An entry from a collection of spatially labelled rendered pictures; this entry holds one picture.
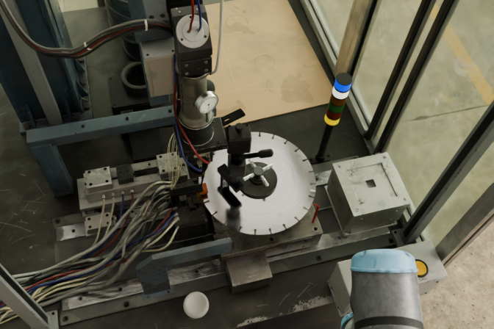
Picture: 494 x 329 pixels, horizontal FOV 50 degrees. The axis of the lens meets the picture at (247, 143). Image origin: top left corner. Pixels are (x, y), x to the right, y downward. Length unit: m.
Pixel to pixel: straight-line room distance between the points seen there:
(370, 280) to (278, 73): 1.18
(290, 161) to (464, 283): 1.30
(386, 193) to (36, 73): 1.09
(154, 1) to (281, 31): 1.11
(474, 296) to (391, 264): 1.65
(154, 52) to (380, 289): 0.61
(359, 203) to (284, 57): 0.73
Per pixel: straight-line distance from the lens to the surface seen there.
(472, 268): 2.66
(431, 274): 1.55
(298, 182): 1.52
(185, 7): 0.99
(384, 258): 0.98
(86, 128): 1.52
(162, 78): 1.12
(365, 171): 1.64
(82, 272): 1.59
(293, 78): 2.00
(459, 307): 2.57
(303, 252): 1.64
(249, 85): 1.96
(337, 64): 1.99
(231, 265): 1.54
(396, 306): 0.95
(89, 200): 1.66
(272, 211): 1.47
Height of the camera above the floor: 2.26
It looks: 57 degrees down
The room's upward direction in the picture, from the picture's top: 5 degrees clockwise
